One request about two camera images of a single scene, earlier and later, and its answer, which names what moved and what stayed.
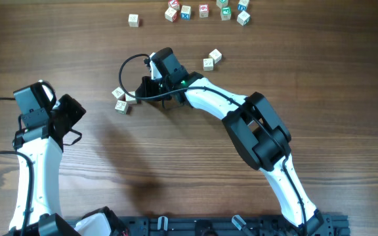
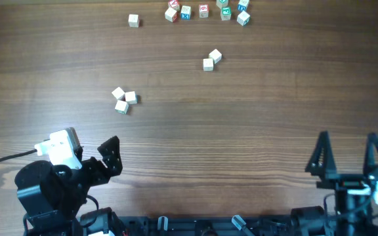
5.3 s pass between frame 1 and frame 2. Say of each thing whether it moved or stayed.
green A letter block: stayed
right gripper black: moved
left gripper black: moved
